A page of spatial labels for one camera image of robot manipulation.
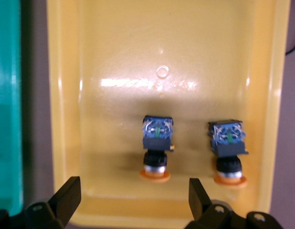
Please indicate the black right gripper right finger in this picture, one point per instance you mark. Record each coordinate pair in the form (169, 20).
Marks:
(200, 202)

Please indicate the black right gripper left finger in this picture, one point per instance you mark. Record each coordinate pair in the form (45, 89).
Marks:
(66, 202)

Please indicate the yellow push button switch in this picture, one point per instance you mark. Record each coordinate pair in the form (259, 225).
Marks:
(227, 145)
(157, 143)

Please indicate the green plastic tray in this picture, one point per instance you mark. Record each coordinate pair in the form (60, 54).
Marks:
(6, 71)

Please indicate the yellow plastic tray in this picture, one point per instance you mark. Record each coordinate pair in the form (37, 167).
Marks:
(185, 47)

